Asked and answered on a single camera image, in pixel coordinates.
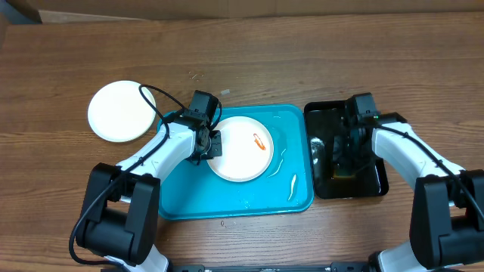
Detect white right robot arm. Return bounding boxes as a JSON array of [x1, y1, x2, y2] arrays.
[[332, 113, 483, 271]]

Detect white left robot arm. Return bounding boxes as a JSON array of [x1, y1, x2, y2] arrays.
[[68, 105, 222, 271]]

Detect white plate with sauce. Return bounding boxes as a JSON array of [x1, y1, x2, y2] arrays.
[[88, 80, 156, 142]]

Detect green yellow sponge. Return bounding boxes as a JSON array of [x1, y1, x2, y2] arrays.
[[332, 171, 356, 179]]

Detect black water tray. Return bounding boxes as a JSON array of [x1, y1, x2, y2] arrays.
[[304, 100, 389, 199]]

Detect pink rimmed white plate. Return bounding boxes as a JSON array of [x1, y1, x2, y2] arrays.
[[208, 116, 275, 182]]

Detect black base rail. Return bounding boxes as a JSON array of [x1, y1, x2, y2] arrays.
[[166, 262, 378, 272]]

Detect blue plastic tray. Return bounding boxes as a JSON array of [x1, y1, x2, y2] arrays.
[[158, 104, 314, 221]]

